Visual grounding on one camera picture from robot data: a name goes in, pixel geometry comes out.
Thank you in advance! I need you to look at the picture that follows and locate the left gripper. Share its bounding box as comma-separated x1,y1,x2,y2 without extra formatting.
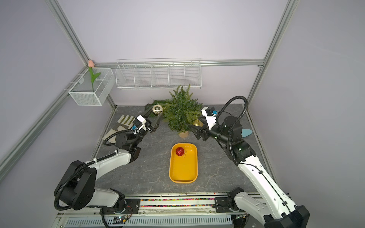
132,107,162,147

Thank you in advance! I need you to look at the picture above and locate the matte gold ornament ball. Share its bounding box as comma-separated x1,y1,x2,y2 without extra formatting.
193,119,204,127

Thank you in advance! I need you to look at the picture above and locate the shiny silver ornament ball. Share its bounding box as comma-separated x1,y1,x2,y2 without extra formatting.
152,104,163,116

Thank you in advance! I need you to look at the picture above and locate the small green christmas tree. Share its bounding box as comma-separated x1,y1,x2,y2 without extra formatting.
158,85,202,138

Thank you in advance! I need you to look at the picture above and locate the red ribbed ornament ball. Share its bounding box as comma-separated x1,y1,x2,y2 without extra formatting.
175,147,186,158

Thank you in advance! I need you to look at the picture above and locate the yellow plastic tray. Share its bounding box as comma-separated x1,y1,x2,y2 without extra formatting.
169,143,198,184

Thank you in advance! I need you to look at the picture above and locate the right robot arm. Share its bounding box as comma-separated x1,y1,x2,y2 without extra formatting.
189,116,310,228

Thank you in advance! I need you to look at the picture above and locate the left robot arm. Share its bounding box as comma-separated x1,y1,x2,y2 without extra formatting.
54,108,163,213

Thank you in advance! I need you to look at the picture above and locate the green artificial grass mat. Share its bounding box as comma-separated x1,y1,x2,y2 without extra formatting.
144,100,166,110

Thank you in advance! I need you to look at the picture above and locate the beige work glove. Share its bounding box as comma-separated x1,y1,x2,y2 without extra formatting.
103,115,135,140

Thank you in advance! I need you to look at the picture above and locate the light blue flat object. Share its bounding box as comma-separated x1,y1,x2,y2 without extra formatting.
241,129,253,138

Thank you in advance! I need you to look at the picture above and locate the pink artificial tulip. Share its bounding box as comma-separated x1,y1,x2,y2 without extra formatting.
88,60,101,92

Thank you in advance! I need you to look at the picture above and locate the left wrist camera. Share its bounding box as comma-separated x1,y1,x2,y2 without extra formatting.
131,115,147,135

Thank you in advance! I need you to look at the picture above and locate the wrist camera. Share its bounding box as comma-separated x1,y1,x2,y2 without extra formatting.
131,115,147,135
202,106,219,130

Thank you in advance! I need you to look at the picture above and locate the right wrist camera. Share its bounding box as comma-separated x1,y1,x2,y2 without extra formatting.
202,106,219,130

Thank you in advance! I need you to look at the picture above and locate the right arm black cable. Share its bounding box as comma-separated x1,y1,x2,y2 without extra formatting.
215,95,249,166

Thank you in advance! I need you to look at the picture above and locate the white wire wall basket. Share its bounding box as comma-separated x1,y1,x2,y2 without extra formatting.
116,58,202,89

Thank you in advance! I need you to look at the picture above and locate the white mesh wall box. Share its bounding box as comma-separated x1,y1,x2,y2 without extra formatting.
68,67,116,106

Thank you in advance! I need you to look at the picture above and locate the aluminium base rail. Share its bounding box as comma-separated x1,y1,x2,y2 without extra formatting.
51,192,303,228

